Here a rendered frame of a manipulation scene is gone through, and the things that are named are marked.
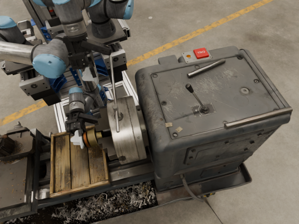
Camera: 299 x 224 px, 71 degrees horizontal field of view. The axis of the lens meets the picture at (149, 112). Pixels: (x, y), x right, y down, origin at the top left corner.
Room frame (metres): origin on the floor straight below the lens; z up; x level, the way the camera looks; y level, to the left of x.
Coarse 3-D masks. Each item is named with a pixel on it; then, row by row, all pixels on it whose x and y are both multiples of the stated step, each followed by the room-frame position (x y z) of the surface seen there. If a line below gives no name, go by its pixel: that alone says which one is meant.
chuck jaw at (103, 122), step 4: (100, 108) 0.54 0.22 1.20; (104, 108) 0.54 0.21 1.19; (100, 112) 0.53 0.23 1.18; (104, 112) 0.53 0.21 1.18; (100, 116) 0.53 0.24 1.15; (104, 116) 0.52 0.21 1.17; (100, 120) 0.51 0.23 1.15; (104, 120) 0.51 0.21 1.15; (108, 120) 0.51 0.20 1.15; (96, 124) 0.50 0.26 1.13; (100, 124) 0.49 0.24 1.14; (104, 124) 0.49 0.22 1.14; (108, 124) 0.49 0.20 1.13; (96, 128) 0.48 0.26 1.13; (100, 128) 0.48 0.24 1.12; (104, 128) 0.48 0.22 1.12; (108, 128) 0.48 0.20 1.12
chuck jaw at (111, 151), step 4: (108, 136) 0.44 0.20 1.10; (100, 140) 0.43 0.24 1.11; (104, 140) 0.42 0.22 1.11; (108, 140) 0.42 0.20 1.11; (112, 140) 0.42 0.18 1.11; (100, 144) 0.41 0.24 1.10; (104, 144) 0.40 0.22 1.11; (108, 144) 0.40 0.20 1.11; (112, 144) 0.40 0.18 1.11; (104, 148) 0.38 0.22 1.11; (108, 148) 0.38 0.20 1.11; (112, 148) 0.38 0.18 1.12; (108, 152) 0.36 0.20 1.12; (112, 152) 0.36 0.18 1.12; (112, 156) 0.34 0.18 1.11; (116, 156) 0.34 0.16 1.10; (120, 156) 0.33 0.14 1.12; (124, 156) 0.34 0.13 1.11; (120, 160) 0.33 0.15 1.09
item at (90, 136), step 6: (84, 132) 0.48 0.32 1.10; (90, 132) 0.47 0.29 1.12; (96, 132) 0.47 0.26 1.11; (102, 132) 0.49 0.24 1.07; (84, 138) 0.44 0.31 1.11; (90, 138) 0.44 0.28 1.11; (96, 138) 0.44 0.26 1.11; (84, 144) 0.42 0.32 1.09; (90, 144) 0.42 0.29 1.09; (96, 144) 0.42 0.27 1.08
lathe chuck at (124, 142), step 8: (112, 104) 0.54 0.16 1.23; (120, 104) 0.53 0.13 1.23; (112, 112) 0.49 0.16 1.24; (120, 112) 0.49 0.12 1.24; (128, 112) 0.48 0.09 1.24; (112, 120) 0.45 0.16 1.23; (120, 120) 0.45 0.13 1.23; (128, 120) 0.45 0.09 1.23; (112, 128) 0.42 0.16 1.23; (120, 128) 0.42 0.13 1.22; (128, 128) 0.41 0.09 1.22; (112, 136) 0.39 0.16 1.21; (120, 136) 0.39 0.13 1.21; (128, 136) 0.39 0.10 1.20; (120, 144) 0.36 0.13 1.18; (128, 144) 0.36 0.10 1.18; (120, 152) 0.34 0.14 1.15; (128, 152) 0.34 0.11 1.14; (136, 152) 0.34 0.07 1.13; (128, 160) 0.33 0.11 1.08; (136, 160) 0.34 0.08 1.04
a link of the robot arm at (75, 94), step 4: (72, 88) 0.75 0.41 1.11; (76, 88) 0.75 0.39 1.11; (80, 88) 0.76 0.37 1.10; (72, 92) 0.72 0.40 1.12; (76, 92) 0.72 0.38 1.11; (80, 92) 0.73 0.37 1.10; (72, 96) 0.69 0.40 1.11; (76, 96) 0.69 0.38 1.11; (80, 96) 0.70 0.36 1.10; (72, 100) 0.67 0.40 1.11; (76, 100) 0.67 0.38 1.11; (80, 100) 0.67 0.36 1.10; (84, 100) 0.71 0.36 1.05; (84, 104) 0.69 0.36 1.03
